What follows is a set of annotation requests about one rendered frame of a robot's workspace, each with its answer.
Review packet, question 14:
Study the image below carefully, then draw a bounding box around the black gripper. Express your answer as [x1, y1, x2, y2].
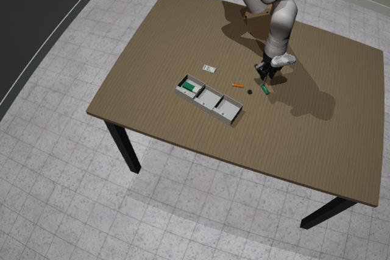
[254, 51, 283, 82]

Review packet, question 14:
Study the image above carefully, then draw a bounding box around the green battery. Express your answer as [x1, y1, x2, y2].
[260, 83, 269, 95]

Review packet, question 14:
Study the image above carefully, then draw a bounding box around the grey three-compartment bin rack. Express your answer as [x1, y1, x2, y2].
[175, 74, 243, 126]

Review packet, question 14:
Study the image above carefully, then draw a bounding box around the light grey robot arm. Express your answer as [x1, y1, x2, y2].
[243, 0, 297, 68]

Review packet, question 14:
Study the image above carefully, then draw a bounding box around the white domino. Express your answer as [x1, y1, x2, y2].
[202, 65, 216, 74]

